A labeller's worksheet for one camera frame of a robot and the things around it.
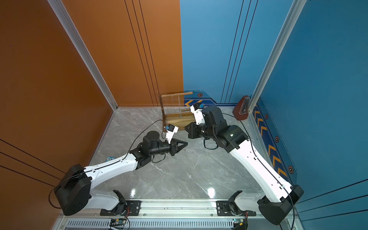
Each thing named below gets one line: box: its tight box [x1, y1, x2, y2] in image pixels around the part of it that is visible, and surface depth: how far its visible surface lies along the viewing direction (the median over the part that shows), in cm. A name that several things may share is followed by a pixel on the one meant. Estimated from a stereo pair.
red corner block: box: [232, 95, 250, 121], surface depth 107 cm
